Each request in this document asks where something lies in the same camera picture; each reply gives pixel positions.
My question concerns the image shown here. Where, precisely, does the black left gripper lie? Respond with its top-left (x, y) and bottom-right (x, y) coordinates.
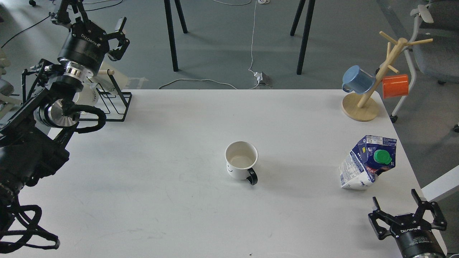
top-left (50, 0), bottom-right (130, 76)

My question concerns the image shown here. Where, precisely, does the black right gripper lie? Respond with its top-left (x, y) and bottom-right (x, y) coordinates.
top-left (368, 189), bottom-right (448, 258)

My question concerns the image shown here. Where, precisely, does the white mug black handle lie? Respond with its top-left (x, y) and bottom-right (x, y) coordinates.
top-left (225, 142), bottom-right (259, 186)

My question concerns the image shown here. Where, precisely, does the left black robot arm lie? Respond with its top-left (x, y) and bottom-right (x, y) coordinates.
top-left (1, 0), bottom-right (130, 227)

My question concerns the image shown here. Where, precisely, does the white cup on rack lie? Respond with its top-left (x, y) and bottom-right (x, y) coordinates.
top-left (73, 85), bottom-right (100, 107)

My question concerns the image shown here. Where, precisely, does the blue white milk carton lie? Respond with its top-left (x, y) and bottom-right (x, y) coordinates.
top-left (338, 135), bottom-right (397, 190)

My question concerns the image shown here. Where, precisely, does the black table leg left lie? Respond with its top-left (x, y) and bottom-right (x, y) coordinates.
top-left (164, 0), bottom-right (188, 72)

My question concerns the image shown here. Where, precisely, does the black table leg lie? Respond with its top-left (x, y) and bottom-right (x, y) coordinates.
top-left (164, 0), bottom-right (188, 72)
top-left (290, 0), bottom-right (316, 75)

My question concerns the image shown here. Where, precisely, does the wooden mug tree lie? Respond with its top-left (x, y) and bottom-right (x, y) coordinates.
top-left (341, 31), bottom-right (434, 122)

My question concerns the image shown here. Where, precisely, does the orange mug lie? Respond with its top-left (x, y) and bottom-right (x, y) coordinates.
top-left (382, 75), bottom-right (409, 99)

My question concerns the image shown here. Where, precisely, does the blue mug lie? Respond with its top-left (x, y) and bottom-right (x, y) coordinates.
top-left (342, 65), bottom-right (376, 95)

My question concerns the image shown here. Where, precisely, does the white power plug adapter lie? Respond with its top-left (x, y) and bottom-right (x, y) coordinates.
top-left (254, 72), bottom-right (271, 86)

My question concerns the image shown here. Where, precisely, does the black table leg right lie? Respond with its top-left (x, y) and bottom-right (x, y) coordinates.
top-left (290, 0), bottom-right (316, 75)

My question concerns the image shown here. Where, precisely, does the black wire cup rack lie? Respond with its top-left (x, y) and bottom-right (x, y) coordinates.
top-left (83, 70), bottom-right (132, 122)

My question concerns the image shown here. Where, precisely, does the white power cable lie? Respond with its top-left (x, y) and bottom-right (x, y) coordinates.
top-left (158, 0), bottom-right (272, 90)

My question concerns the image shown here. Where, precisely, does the black cable bundle left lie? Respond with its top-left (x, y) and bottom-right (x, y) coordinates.
top-left (0, 201), bottom-right (60, 250)

